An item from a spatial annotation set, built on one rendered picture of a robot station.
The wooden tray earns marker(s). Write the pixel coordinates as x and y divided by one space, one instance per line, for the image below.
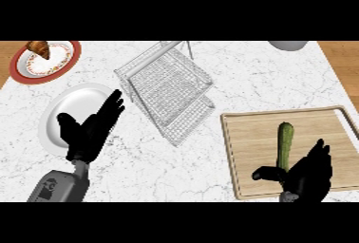
261 148

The plain white plate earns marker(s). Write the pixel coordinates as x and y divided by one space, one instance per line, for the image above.
74 107

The red rimmed patterned plate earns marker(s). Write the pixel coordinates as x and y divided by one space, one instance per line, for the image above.
28 69

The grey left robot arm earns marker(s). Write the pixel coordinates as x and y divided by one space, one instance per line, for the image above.
61 185

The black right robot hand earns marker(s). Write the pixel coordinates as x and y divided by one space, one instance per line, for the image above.
309 177

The grey round object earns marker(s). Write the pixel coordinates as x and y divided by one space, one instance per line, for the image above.
288 45

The green squash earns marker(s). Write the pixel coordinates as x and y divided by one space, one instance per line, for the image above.
285 142

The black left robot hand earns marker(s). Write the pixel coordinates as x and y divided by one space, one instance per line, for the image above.
93 129

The brown croissant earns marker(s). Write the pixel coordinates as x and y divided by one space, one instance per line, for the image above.
40 48

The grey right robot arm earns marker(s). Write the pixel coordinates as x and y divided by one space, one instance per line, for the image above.
288 196

